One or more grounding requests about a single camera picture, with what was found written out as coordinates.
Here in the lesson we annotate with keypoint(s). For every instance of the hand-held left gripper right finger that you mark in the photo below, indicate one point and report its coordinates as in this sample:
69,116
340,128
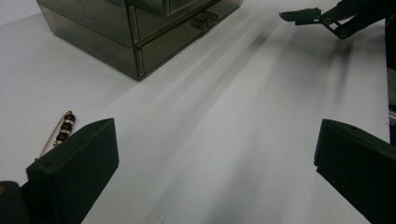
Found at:
358,168

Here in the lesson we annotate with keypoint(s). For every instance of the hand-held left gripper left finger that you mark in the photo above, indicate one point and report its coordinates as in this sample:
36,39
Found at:
74,168

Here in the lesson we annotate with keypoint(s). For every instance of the gold brooch pin black beads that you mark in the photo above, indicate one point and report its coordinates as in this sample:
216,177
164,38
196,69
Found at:
63,130

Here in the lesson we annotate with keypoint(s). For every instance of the smoky transparent organizer box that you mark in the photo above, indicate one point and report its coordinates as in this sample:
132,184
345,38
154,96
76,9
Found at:
93,34

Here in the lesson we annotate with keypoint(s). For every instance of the smoky transparent drawer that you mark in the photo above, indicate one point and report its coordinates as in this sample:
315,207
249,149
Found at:
162,26
174,46

